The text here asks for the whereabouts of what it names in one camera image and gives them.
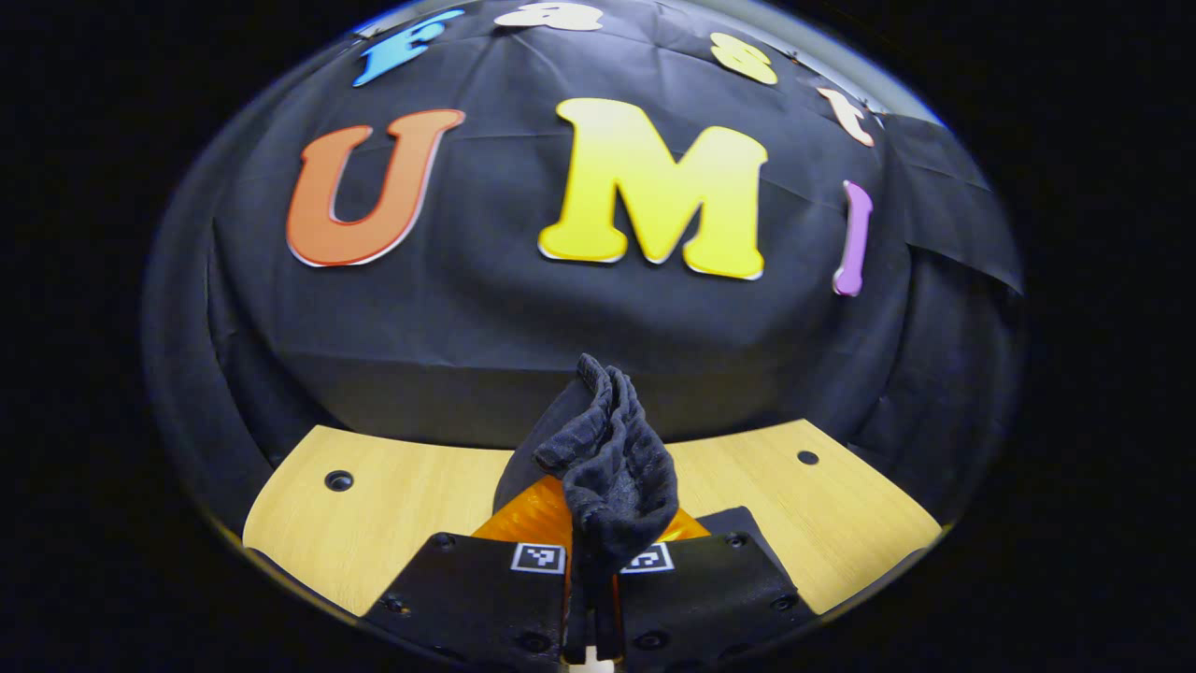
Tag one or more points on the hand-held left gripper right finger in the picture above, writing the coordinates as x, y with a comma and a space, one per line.
710, 589

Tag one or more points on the black jeans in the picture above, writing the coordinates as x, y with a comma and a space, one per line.
617, 467

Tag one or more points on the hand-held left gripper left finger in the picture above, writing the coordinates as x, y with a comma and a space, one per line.
476, 598

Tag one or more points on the black backdrop cloth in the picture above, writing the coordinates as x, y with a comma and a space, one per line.
486, 308

